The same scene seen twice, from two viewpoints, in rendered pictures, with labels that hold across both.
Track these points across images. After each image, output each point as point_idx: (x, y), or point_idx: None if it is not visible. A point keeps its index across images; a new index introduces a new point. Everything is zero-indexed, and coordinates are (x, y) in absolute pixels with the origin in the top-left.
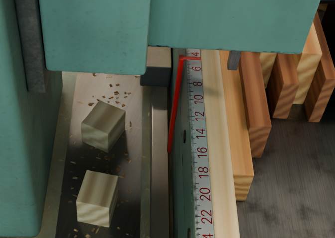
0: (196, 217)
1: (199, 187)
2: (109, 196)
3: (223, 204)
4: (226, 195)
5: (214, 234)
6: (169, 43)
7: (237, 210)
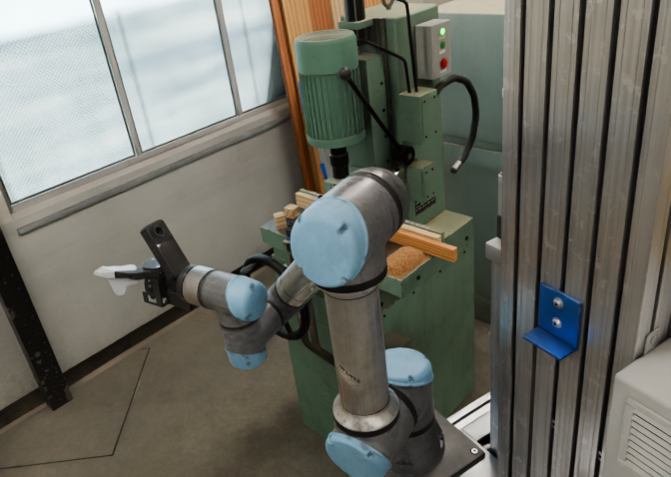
0: (317, 193)
1: (322, 195)
2: None
3: (316, 198)
4: (317, 199)
5: (312, 194)
6: None
7: (313, 199)
